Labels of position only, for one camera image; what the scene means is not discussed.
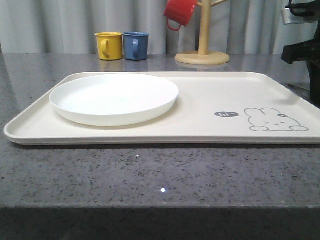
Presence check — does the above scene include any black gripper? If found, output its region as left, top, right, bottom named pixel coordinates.
left=281, top=40, right=320, bottom=102

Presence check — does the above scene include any white round plate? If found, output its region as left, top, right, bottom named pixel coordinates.
left=49, top=73, right=179, bottom=127

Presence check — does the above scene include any wooden mug tree stand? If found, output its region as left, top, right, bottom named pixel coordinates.
left=175, top=0, right=230, bottom=65

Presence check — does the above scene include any red enamel mug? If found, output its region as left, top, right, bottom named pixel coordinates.
left=164, top=0, right=198, bottom=32

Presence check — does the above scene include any blue enamel mug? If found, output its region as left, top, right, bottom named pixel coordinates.
left=122, top=32, right=150, bottom=61

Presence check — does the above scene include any cream rabbit serving tray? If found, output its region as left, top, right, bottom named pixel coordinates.
left=4, top=72, right=320, bottom=145

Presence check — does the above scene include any yellow enamel mug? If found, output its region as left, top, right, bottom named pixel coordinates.
left=95, top=32, right=123, bottom=61

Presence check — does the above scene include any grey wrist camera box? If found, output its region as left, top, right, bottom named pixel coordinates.
left=281, top=7, right=318, bottom=25

